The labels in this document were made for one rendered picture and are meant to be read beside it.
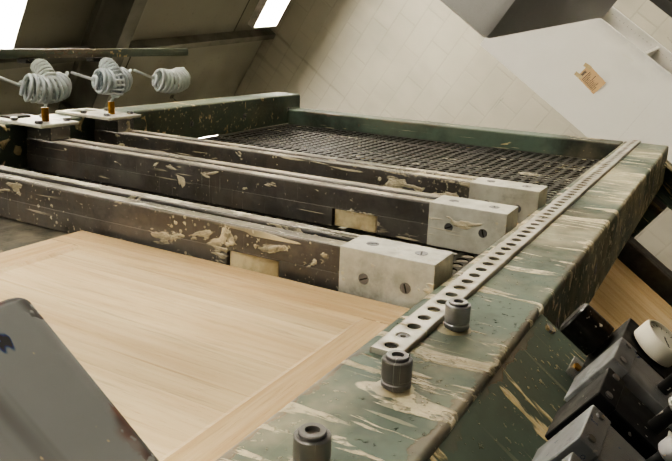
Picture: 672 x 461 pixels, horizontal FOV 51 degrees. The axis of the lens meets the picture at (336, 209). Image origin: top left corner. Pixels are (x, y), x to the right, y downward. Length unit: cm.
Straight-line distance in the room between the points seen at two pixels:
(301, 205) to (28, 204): 44
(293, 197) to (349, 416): 74
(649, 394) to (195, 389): 37
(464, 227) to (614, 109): 355
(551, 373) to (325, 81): 648
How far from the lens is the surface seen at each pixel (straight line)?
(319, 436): 47
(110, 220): 111
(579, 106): 465
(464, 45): 637
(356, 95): 692
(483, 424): 59
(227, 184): 132
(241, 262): 96
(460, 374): 62
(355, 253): 86
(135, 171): 147
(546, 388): 69
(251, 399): 63
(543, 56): 468
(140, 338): 76
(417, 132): 229
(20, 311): 17
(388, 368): 57
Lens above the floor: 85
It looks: 14 degrees up
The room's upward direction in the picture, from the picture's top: 45 degrees counter-clockwise
